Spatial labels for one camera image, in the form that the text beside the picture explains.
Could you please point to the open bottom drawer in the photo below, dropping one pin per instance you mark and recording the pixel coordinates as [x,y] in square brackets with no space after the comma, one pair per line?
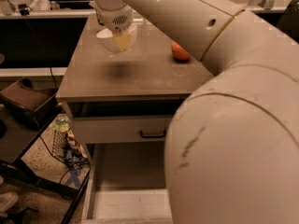
[127,186]

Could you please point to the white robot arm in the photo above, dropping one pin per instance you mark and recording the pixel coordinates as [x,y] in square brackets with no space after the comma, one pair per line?
[231,150]

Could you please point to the brown box on side table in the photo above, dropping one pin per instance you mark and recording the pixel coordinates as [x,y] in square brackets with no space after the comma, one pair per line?
[27,104]

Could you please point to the black side table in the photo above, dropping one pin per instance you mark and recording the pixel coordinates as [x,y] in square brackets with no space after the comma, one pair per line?
[15,142]

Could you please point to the wire basket with snacks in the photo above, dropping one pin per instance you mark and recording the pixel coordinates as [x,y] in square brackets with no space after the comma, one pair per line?
[65,146]

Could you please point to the white bowl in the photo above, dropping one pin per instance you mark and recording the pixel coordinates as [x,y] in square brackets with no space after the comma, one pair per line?
[106,39]

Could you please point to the closed upper drawer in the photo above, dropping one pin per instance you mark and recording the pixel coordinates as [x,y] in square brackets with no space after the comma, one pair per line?
[108,130]

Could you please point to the red apple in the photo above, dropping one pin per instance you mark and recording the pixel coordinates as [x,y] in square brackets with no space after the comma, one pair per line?
[179,52]

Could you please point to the black drawer handle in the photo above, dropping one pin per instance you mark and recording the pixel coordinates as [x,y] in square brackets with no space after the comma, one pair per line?
[152,135]

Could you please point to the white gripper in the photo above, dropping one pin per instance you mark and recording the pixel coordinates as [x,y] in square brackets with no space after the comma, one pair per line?
[116,19]

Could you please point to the white shoe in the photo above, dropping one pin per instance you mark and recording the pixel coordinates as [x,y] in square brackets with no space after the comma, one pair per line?
[7,200]

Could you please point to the grey drawer cabinet table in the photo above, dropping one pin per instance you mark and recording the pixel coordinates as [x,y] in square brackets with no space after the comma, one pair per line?
[144,81]

